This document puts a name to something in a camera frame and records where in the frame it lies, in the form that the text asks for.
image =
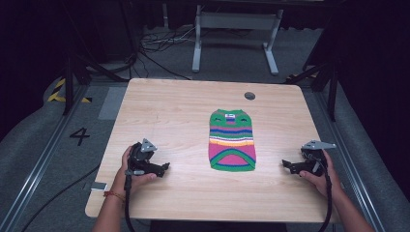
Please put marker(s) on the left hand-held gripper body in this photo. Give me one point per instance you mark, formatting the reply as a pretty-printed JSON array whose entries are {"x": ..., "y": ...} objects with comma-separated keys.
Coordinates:
[{"x": 139, "y": 158}]

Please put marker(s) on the metal floor rail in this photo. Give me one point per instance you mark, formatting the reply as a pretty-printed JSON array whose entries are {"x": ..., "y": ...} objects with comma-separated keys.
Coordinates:
[
  {"x": 38, "y": 164},
  {"x": 351, "y": 154}
]

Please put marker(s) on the black metal stand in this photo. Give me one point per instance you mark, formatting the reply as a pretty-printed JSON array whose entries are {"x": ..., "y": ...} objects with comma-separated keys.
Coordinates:
[
  {"x": 332, "y": 87},
  {"x": 69, "y": 83}
]

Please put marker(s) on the yellow black hazard tape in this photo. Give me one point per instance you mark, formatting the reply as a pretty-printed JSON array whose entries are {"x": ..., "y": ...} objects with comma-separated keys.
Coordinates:
[{"x": 58, "y": 93}]

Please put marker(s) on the white metal desk frame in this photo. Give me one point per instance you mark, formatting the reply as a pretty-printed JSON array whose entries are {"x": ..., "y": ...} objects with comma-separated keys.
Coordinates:
[{"x": 237, "y": 21}]

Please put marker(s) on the striped knit pet sweater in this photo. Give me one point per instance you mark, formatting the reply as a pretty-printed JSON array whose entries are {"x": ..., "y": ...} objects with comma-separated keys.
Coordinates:
[{"x": 232, "y": 141}]

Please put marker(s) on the person's left hand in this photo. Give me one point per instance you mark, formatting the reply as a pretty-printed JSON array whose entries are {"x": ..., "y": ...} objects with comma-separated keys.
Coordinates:
[{"x": 122, "y": 174}]

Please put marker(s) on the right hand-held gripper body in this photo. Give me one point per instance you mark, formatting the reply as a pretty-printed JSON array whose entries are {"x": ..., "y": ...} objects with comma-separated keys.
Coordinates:
[{"x": 314, "y": 161}]

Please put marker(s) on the silver tape strip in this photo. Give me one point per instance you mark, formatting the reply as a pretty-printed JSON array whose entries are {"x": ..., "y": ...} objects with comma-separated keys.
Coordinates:
[{"x": 99, "y": 186}]

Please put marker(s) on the grey round table grommet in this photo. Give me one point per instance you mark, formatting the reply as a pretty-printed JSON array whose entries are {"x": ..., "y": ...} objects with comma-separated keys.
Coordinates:
[{"x": 249, "y": 95}]

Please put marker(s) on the person's right hand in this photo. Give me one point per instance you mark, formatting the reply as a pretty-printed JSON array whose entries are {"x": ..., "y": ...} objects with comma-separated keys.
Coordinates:
[{"x": 325, "y": 185}]

